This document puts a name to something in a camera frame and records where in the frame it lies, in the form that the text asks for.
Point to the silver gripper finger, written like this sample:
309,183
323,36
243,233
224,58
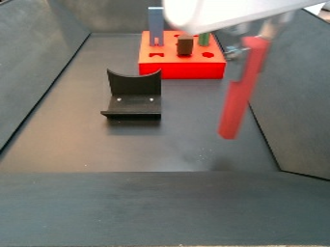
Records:
235,49
274,25

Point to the red hexagon peg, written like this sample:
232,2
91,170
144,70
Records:
242,87

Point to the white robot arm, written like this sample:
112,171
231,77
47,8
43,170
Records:
199,16

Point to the red peg board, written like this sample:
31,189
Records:
206,64

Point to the green star peg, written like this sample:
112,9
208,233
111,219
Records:
203,39

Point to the brown triangular peg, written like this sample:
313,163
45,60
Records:
184,45

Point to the blue arch peg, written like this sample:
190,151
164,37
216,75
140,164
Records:
156,26

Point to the black curved holder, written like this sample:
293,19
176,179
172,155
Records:
135,95

